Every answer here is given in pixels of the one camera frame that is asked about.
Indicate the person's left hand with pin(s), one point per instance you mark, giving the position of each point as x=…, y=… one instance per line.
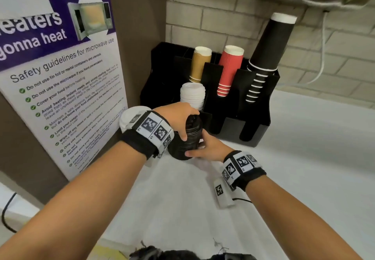
x=175, y=116

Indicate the person's right hand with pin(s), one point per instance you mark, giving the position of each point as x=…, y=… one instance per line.
x=214, y=149

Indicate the stack of black lids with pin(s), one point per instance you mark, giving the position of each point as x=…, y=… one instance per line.
x=192, y=136

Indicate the stack of white lids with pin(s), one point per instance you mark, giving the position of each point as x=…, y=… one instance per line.
x=126, y=122
x=192, y=95

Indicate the black cup and lid organizer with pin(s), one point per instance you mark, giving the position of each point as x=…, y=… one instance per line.
x=164, y=75

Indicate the person's right forearm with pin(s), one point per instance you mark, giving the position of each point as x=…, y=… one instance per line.
x=298, y=221

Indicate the person's left forearm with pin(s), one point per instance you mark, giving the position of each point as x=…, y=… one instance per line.
x=73, y=204

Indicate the left marker wristband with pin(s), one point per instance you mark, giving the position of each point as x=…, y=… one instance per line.
x=146, y=133

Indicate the marker wristband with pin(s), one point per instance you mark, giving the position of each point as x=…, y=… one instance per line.
x=243, y=169
x=146, y=133

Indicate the right marker wristband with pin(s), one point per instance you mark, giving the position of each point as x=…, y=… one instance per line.
x=243, y=169

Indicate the stack of gold paper cups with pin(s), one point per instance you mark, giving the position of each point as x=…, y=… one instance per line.
x=199, y=63

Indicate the stack of red paper cups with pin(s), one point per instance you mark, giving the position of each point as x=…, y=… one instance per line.
x=230, y=69

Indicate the microwave safety poster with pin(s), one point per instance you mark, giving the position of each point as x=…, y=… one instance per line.
x=58, y=92

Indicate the stack of black paper cups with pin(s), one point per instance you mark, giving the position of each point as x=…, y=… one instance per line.
x=272, y=42

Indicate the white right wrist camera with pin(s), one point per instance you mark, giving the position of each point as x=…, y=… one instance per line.
x=222, y=193

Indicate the black chest camera mount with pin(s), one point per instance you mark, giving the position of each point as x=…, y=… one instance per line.
x=164, y=254

